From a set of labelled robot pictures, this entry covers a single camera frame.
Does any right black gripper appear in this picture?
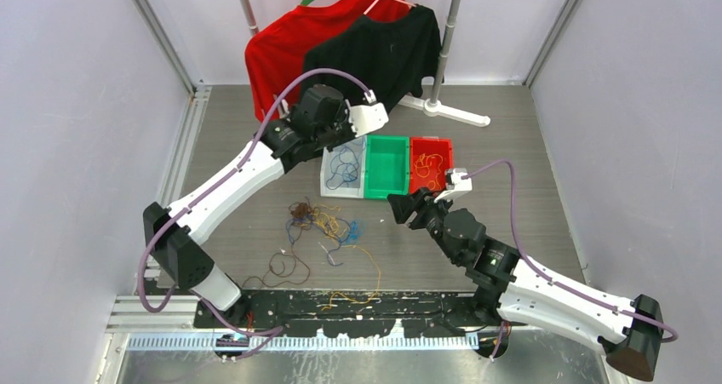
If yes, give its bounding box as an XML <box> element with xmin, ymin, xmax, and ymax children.
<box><xmin>387</xmin><ymin>186</ymin><xmax>462</xmax><ymax>265</ymax></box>

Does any blue wire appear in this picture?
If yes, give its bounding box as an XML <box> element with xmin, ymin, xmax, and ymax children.
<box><xmin>325</xmin><ymin>139</ymin><xmax>365</xmax><ymax>191</ymax></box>
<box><xmin>284</xmin><ymin>212</ymin><xmax>365</xmax><ymax>267</ymax></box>

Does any brown wire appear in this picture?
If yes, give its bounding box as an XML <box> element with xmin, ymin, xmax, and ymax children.
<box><xmin>242</xmin><ymin>198</ymin><xmax>317</xmax><ymax>290</ymax></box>

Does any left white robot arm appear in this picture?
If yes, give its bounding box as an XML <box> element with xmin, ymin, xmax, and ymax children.
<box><xmin>138</xmin><ymin>85</ymin><xmax>364</xmax><ymax>327</ymax></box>

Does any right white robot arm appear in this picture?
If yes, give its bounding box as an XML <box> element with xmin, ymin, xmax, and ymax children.
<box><xmin>387</xmin><ymin>188</ymin><xmax>663</xmax><ymax>381</ymax></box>

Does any green plastic bin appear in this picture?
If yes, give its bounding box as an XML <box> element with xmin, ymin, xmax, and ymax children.
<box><xmin>364</xmin><ymin>135</ymin><xmax>410</xmax><ymax>199</ymax></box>

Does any red plastic bin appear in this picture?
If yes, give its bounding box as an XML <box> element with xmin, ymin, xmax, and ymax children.
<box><xmin>409</xmin><ymin>137</ymin><xmax>454</xmax><ymax>193</ymax></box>

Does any white plastic bin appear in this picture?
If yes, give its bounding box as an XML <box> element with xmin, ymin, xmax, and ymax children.
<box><xmin>319</xmin><ymin>136</ymin><xmax>367</xmax><ymax>199</ymax></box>

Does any white clothes rack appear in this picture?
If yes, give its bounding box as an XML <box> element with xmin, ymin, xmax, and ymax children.
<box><xmin>239</xmin><ymin>0</ymin><xmax>490</xmax><ymax>127</ymax></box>

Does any black t-shirt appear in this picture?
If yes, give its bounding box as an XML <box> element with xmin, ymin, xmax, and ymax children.
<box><xmin>302</xmin><ymin>5</ymin><xmax>441</xmax><ymax>112</ymax></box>

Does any red t-shirt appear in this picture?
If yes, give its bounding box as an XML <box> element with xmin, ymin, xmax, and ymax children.
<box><xmin>244</xmin><ymin>0</ymin><xmax>375</xmax><ymax>121</ymax></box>

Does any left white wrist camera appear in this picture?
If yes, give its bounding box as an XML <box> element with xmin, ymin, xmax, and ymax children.
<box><xmin>348</xmin><ymin>103</ymin><xmax>389</xmax><ymax>137</ymax></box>

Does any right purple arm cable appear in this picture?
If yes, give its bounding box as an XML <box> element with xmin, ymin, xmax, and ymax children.
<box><xmin>463</xmin><ymin>158</ymin><xmax>679</xmax><ymax>362</ymax></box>

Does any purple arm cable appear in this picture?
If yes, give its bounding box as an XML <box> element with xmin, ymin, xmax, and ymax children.
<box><xmin>463</xmin><ymin>158</ymin><xmax>679</xmax><ymax>362</ymax></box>
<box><xmin>136</xmin><ymin>68</ymin><xmax>378</xmax><ymax>362</ymax></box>

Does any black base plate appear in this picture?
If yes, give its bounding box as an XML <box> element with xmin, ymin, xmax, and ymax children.
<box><xmin>222</xmin><ymin>289</ymin><xmax>500</xmax><ymax>339</ymax></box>

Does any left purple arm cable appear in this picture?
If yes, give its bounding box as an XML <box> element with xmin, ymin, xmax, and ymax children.
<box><xmin>136</xmin><ymin>68</ymin><xmax>378</xmax><ymax>362</ymax></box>

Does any white slotted cable duct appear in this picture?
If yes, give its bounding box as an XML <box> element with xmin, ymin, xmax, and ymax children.
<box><xmin>126</xmin><ymin>331</ymin><xmax>479</xmax><ymax>352</ymax></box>

